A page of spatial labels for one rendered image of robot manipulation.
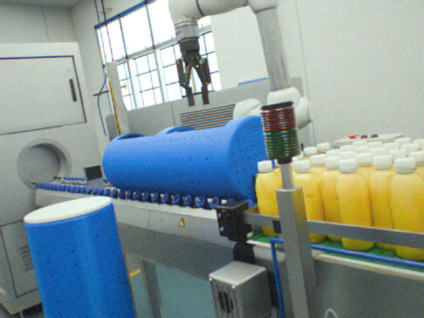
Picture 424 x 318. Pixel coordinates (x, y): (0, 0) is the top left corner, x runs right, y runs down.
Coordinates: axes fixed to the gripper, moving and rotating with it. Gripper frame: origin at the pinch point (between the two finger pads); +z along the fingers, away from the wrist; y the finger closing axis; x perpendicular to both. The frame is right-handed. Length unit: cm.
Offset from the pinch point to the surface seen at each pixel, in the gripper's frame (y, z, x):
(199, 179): 12.6, 27.9, 9.2
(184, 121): -122, 4, -173
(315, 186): 12, 30, 54
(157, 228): 13, 48, -24
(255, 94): -134, -6, -94
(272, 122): 38, 12, 65
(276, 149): 38, 17, 65
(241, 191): 9.1, 32.6, 24.4
